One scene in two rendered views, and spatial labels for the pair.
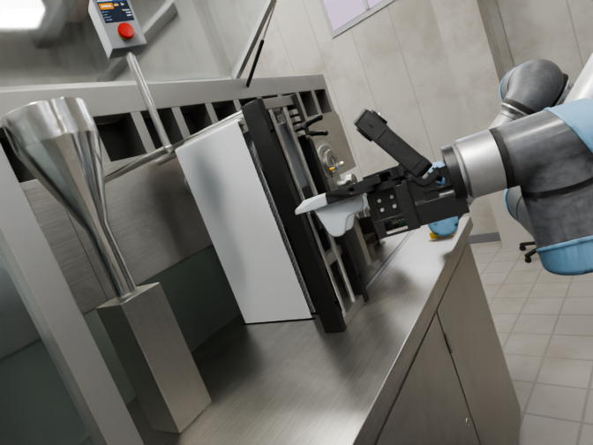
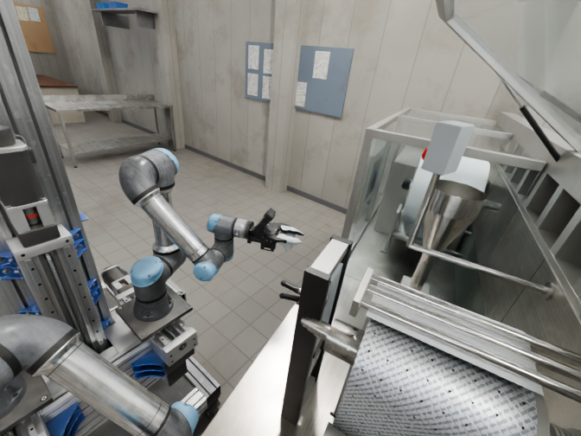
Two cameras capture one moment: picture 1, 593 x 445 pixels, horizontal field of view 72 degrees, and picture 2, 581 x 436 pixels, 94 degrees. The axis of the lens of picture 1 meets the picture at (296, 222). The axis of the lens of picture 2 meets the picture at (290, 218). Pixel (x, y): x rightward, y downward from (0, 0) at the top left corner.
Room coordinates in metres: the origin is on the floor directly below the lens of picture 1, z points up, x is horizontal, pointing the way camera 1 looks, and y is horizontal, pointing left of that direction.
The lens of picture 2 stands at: (1.38, -0.22, 1.78)
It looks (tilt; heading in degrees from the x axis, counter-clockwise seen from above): 29 degrees down; 169
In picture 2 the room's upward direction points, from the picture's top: 7 degrees clockwise
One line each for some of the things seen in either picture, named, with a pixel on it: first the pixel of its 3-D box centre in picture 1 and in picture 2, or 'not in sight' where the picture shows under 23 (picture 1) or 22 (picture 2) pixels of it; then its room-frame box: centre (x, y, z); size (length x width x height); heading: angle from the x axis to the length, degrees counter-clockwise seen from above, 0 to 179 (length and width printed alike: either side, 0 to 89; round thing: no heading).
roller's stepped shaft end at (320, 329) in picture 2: not in sight; (316, 326); (1.04, -0.08, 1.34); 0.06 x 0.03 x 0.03; 54
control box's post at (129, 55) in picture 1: (148, 101); (423, 210); (0.86, 0.19, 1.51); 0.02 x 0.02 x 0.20
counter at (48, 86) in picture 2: not in sight; (45, 97); (-6.98, -5.39, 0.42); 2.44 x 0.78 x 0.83; 45
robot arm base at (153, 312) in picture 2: not in sight; (152, 298); (0.50, -0.60, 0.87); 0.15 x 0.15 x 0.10
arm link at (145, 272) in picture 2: not in sight; (150, 276); (0.49, -0.59, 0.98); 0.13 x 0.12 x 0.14; 160
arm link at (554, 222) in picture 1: (562, 221); (222, 248); (0.48, -0.31, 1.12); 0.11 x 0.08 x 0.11; 160
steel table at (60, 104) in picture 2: not in sight; (118, 127); (-4.05, -2.54, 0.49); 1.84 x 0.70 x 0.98; 135
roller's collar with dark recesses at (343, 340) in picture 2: not in sight; (344, 341); (1.07, -0.03, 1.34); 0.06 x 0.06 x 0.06; 54
